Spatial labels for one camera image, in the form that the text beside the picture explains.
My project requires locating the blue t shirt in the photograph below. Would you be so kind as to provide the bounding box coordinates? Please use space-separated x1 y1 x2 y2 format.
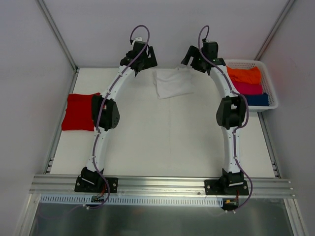
245 93 269 106

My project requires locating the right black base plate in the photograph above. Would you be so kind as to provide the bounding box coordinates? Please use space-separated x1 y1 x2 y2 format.
204 179 249 196

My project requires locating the folded red t shirt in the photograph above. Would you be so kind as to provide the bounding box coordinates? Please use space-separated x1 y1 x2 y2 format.
62 93 100 131

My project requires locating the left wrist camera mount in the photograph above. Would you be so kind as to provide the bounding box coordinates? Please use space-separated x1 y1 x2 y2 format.
132 37 143 45

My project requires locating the white t shirt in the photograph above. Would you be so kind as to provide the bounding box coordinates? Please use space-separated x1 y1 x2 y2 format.
153 67 194 99

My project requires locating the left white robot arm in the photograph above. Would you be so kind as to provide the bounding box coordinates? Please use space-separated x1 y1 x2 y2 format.
76 37 157 192

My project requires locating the aluminium mounting rail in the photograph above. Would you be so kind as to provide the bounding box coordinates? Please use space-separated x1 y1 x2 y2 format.
29 174 297 199

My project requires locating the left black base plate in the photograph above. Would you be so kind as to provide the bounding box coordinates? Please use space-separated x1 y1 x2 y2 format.
74 172 118 194

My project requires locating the white slotted cable duct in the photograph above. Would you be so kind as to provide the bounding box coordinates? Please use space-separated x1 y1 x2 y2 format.
40 194 223 207

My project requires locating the pink t shirt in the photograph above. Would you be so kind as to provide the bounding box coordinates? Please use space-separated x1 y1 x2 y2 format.
233 81 263 95

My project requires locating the orange t shirt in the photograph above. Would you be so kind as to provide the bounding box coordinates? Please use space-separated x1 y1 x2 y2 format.
227 66 262 85

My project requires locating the white plastic basket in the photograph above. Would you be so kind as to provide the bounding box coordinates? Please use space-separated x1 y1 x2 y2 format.
225 59 278 112

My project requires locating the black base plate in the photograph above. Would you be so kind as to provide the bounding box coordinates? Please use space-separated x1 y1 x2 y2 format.
204 179 249 196
74 172 118 194

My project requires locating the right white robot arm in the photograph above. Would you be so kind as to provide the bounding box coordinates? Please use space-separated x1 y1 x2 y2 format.
181 39 249 196

